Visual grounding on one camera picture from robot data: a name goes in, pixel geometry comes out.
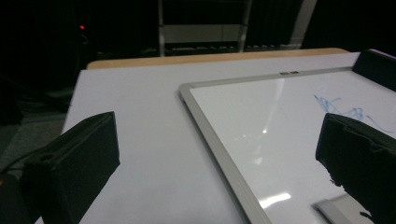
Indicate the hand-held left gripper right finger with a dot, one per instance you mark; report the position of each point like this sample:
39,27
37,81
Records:
361,155

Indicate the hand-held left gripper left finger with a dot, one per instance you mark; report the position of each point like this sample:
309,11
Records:
71,165

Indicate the black whiteboard eraser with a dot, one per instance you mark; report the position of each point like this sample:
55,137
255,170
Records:
376,70

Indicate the grey framed whiteboard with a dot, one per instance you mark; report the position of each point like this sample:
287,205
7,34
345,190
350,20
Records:
249,112

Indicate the large white table cover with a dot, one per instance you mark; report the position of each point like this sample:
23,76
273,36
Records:
140,109

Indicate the red indicator light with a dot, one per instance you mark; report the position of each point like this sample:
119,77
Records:
82,27

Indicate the grey metal stand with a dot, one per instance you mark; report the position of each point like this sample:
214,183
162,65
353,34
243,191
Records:
199,33

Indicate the pale slanted post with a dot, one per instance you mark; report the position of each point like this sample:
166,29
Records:
303,21

